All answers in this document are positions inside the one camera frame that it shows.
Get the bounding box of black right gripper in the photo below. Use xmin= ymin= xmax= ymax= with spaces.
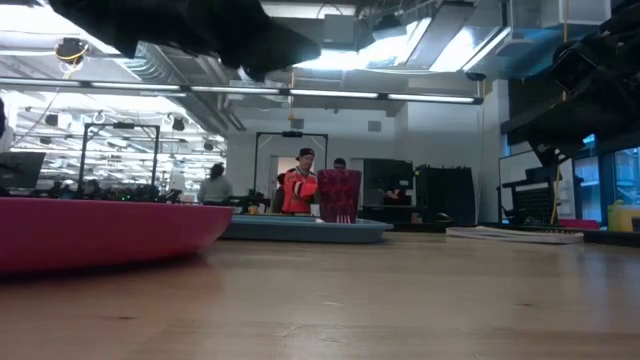
xmin=499 ymin=0 xmax=640 ymax=169

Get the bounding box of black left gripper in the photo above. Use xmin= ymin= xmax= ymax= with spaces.
xmin=47 ymin=0 xmax=322 ymax=83

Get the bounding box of red translucent faceted cup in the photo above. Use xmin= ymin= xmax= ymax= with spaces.
xmin=315 ymin=168 xmax=364 ymax=225

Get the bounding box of pink plastic plate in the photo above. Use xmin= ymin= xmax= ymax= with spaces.
xmin=0 ymin=195 xmax=235 ymax=275

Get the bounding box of blue-grey plastic tray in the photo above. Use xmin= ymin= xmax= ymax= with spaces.
xmin=219 ymin=214 xmax=395 ymax=245

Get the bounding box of long ceiling light bar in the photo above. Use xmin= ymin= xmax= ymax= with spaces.
xmin=0 ymin=76 xmax=485 ymax=106

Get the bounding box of black perforated cart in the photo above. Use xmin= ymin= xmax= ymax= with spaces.
xmin=497 ymin=166 xmax=562 ymax=227

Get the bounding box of grey ceiling box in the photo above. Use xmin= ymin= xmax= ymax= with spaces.
xmin=322 ymin=13 xmax=358 ymax=51

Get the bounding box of pink flat object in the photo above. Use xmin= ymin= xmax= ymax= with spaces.
xmin=558 ymin=217 xmax=602 ymax=231

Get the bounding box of white flat mat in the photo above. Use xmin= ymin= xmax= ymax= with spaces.
xmin=445 ymin=225 xmax=585 ymax=246

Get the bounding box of yellow plastic container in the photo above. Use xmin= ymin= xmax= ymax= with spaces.
xmin=606 ymin=199 xmax=640 ymax=233

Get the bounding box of black storage cabinet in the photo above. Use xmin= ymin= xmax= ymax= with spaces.
xmin=415 ymin=164 xmax=477 ymax=227
xmin=361 ymin=158 xmax=417 ymax=224

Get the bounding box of black computer monitor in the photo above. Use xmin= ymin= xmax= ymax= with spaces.
xmin=0 ymin=151 xmax=47 ymax=191

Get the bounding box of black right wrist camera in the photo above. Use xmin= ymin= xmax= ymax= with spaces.
xmin=548 ymin=38 xmax=603 ymax=95

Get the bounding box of black metal rig frame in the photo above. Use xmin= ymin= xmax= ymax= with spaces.
xmin=78 ymin=121 xmax=162 ymax=194
xmin=253 ymin=130 xmax=330 ymax=207

